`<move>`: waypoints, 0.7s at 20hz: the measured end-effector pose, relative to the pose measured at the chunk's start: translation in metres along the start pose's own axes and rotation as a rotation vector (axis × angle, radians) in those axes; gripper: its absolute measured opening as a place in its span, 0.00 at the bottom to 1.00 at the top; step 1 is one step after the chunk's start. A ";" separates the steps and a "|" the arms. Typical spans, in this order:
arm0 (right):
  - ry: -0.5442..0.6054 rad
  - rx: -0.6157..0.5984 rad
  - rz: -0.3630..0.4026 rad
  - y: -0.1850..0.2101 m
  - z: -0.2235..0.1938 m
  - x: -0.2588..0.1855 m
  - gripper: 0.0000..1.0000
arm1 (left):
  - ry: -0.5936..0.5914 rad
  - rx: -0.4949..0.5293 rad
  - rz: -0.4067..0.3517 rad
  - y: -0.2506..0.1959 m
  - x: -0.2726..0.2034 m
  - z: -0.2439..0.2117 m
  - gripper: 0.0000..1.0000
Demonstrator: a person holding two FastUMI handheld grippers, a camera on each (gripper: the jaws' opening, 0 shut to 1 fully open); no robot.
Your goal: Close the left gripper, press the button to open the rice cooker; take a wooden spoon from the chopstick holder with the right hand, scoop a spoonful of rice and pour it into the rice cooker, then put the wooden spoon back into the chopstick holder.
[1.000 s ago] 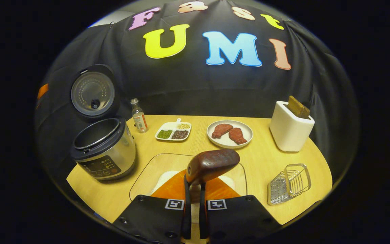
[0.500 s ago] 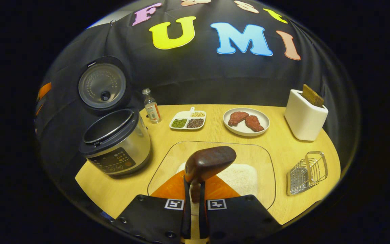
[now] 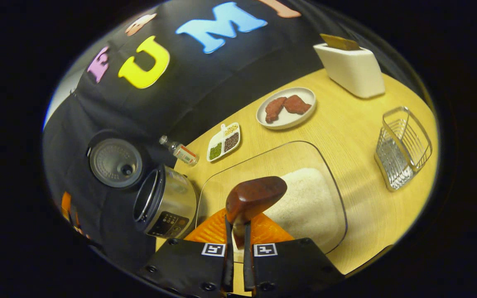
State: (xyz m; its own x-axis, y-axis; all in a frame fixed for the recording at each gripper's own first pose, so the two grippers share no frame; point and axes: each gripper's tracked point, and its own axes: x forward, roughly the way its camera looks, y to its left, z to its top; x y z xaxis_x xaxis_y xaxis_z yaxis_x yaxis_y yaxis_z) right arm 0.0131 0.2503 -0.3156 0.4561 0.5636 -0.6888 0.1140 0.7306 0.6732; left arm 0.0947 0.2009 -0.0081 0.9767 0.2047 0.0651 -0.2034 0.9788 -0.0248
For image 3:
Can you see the white round plate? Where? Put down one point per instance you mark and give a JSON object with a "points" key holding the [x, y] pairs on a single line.
{"points": [[290, 122]]}

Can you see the red-brown meat piece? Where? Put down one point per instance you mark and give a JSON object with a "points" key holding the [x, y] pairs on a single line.
{"points": [[274, 108], [297, 104]]}

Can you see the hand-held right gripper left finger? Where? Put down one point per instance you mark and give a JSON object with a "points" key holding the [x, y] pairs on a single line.
{"points": [[189, 269]]}

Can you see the grey and silver rice cooker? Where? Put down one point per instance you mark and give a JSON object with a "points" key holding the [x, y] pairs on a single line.
{"points": [[172, 198]]}

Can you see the white divided bean dish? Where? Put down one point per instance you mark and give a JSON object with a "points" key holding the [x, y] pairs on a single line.
{"points": [[224, 142]]}

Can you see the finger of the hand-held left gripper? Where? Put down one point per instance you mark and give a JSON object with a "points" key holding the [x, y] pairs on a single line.
{"points": [[66, 205]]}

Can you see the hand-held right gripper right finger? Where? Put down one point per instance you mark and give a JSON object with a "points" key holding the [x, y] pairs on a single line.
{"points": [[292, 269]]}

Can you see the clear glass tray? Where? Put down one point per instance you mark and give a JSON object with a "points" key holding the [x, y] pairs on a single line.
{"points": [[259, 159]]}

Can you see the brown wooden spoon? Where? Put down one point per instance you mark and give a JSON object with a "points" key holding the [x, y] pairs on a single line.
{"points": [[255, 194]]}

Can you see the brown toast slice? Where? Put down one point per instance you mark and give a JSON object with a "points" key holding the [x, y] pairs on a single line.
{"points": [[340, 42]]}

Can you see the small clear glass bottle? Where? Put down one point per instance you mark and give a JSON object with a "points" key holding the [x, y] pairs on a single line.
{"points": [[182, 152]]}

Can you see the white toaster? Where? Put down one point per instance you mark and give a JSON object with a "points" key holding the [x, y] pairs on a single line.
{"points": [[352, 70]]}

